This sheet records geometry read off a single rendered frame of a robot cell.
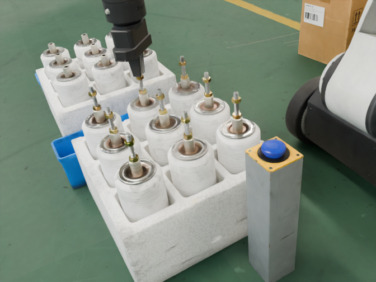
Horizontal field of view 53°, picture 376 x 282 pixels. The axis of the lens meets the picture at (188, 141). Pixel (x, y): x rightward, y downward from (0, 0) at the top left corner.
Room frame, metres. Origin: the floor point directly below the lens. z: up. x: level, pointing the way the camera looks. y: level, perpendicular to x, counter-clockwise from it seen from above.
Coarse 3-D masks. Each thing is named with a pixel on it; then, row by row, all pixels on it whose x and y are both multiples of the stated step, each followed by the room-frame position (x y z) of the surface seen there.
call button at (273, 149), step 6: (264, 144) 0.50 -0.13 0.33; (270, 144) 0.50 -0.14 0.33; (276, 144) 0.49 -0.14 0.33; (282, 144) 0.49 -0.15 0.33; (264, 150) 0.49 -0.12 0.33; (270, 150) 0.48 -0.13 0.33; (276, 150) 0.48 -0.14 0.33; (282, 150) 0.48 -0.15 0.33; (270, 156) 0.48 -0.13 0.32; (276, 156) 0.47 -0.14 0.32
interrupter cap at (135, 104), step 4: (148, 96) 0.86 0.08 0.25; (152, 96) 0.86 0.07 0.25; (132, 100) 0.85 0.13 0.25; (136, 100) 0.85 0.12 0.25; (152, 100) 0.84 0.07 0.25; (156, 100) 0.84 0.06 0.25; (132, 104) 0.84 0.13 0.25; (136, 104) 0.83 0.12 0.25; (140, 104) 0.83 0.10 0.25; (148, 104) 0.83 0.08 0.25; (152, 104) 0.82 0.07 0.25; (156, 104) 0.82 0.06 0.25; (132, 108) 0.82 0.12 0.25; (136, 108) 0.81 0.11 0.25; (140, 108) 0.81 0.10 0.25; (144, 108) 0.81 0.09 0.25; (148, 108) 0.80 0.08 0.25; (152, 108) 0.80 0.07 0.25
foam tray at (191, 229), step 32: (128, 128) 0.86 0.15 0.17; (96, 160) 0.72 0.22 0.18; (96, 192) 0.64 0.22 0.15; (224, 192) 0.56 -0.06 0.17; (128, 224) 0.51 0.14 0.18; (160, 224) 0.50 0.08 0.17; (192, 224) 0.53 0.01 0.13; (224, 224) 0.56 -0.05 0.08; (128, 256) 0.47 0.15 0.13; (160, 256) 0.50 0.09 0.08; (192, 256) 0.52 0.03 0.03
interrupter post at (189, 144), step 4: (192, 136) 0.62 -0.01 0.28; (184, 140) 0.61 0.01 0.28; (188, 140) 0.61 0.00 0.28; (192, 140) 0.61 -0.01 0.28; (184, 144) 0.62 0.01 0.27; (188, 144) 0.61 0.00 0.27; (192, 144) 0.61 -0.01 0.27; (188, 148) 0.61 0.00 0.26; (192, 148) 0.61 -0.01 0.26; (188, 152) 0.61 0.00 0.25
